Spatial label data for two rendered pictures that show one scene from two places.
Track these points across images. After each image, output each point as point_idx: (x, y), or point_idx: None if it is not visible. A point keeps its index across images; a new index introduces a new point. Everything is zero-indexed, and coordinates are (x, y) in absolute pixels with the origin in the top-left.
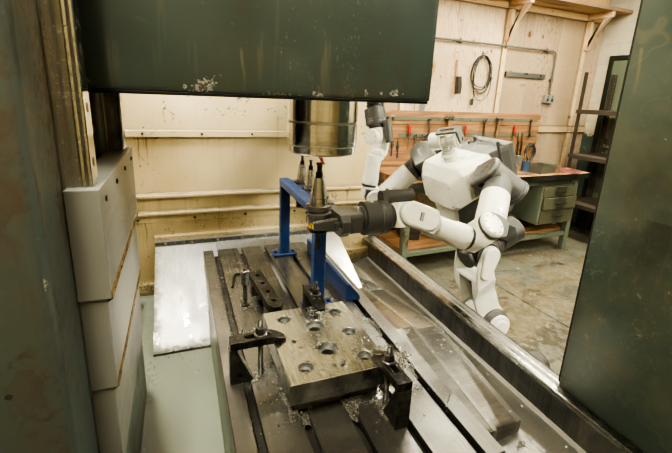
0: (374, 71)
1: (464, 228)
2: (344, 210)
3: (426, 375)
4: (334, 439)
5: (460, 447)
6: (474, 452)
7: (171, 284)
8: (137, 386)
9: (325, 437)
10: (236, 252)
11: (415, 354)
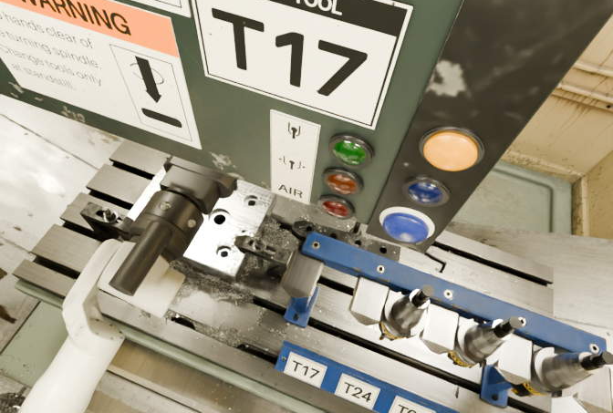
0: None
1: (32, 390)
2: (192, 175)
3: (109, 301)
4: (140, 187)
5: (48, 248)
6: (36, 252)
7: (531, 249)
8: None
9: (147, 183)
10: (530, 308)
11: (136, 322)
